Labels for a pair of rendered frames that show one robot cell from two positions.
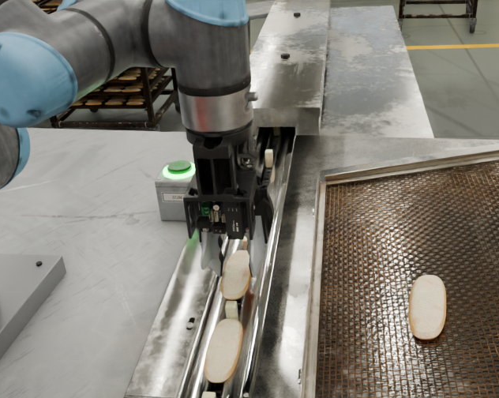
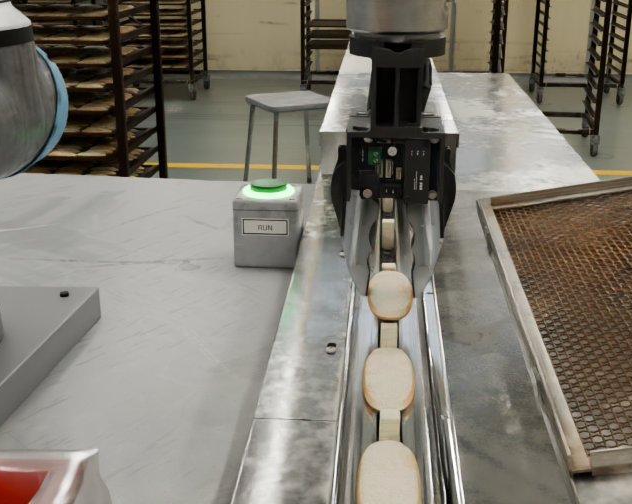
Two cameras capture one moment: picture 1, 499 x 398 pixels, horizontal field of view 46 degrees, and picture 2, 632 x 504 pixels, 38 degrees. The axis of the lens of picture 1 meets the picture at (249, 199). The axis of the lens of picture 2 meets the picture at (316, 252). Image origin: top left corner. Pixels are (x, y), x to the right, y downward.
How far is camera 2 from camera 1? 25 cm
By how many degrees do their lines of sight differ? 12
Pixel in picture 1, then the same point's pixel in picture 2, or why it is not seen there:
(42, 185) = (34, 229)
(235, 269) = (388, 286)
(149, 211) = (213, 257)
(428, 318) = not seen: outside the picture
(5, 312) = (25, 342)
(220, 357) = (389, 382)
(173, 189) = (260, 215)
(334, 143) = (471, 197)
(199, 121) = (382, 15)
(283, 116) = not seen: hidden behind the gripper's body
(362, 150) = not seen: hidden behind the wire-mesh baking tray
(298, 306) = (476, 354)
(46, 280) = (78, 314)
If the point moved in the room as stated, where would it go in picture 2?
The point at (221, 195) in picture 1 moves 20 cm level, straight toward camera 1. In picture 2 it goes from (404, 128) to (502, 206)
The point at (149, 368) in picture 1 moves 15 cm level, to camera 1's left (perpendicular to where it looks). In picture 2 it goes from (283, 391) to (62, 402)
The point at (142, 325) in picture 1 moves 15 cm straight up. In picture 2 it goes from (240, 372) to (234, 196)
